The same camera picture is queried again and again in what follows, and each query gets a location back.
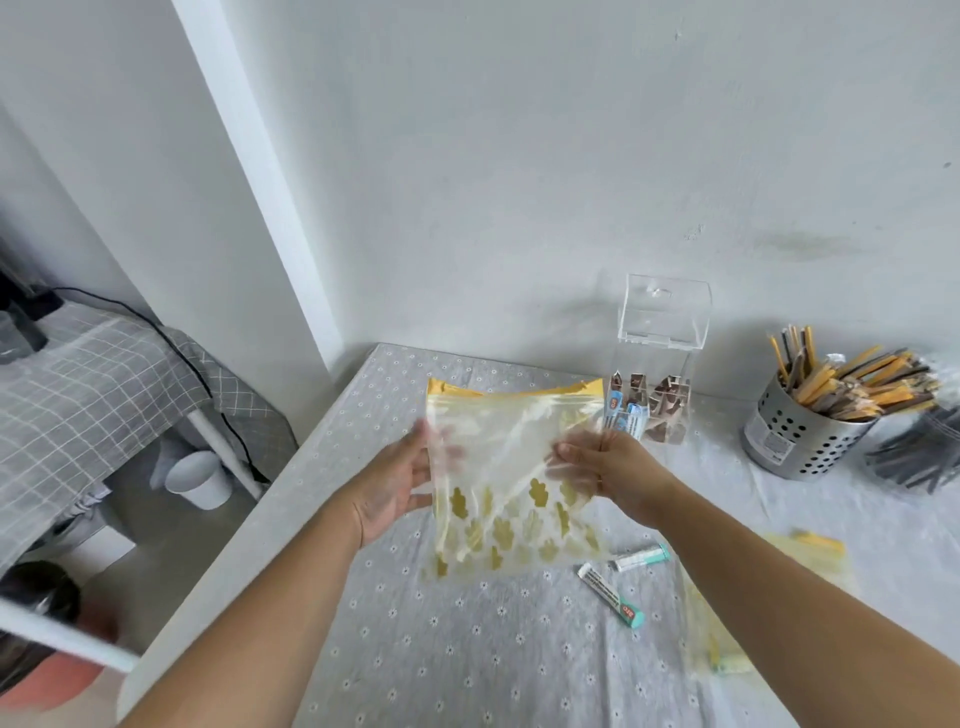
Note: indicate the person's right hand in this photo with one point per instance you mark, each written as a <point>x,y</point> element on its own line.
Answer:
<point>626,476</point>

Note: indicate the person's left hand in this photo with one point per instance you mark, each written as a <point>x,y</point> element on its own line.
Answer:
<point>386,484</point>

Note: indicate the person's right fingers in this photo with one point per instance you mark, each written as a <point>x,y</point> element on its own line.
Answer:
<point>576,459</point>

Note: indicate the person's left fingers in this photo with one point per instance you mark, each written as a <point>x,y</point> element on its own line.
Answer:
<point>429,450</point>

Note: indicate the clear yellow-printed zip bag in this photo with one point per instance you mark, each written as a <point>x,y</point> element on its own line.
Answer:
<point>510,465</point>

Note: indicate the person's right forearm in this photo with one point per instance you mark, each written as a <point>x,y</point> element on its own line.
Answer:
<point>787,607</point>

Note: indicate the person's left forearm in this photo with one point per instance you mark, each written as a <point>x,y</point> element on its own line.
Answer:
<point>262,622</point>

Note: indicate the blue white sachet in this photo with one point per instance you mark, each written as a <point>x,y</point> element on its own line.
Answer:
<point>615,407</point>
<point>637,420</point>

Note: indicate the bunch of brown sachets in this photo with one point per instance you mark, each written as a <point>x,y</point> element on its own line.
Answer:
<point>666,405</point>

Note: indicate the white tube with teal cap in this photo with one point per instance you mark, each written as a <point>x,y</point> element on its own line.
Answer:
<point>641,559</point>
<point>607,592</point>

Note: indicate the clear acrylic box with lid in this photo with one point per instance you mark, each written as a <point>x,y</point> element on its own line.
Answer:
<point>664,315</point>

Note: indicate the white table leg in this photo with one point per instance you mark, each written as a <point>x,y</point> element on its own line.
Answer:
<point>225,450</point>

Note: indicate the grey floral tablecloth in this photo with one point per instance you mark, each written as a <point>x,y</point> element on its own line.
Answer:
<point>487,660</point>

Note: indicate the perforated steel utensil holder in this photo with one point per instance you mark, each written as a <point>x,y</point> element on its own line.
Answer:
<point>795,439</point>

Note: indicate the white cup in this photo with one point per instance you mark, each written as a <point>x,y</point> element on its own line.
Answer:
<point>199,480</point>

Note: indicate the clear yellow-topped zip bag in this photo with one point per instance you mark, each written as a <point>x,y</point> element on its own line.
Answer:
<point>817,559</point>

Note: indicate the bunch of yellow stick packets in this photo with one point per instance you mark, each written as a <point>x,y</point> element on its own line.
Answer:
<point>855,386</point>

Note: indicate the grey checked cloth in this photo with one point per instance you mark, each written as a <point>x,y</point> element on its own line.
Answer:
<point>90,405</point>

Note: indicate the bunch of grey stick packets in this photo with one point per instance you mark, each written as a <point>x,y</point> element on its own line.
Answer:
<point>919,454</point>

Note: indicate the white box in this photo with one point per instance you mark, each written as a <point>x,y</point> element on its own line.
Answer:
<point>94,547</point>

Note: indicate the white bar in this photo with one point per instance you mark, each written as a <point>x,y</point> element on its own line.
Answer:
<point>67,637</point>

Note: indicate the black round container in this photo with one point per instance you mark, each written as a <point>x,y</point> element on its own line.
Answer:
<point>34,600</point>

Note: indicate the black device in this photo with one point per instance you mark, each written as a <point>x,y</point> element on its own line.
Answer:
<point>22,315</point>

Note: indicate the pink round object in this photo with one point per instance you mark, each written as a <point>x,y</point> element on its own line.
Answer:
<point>60,682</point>

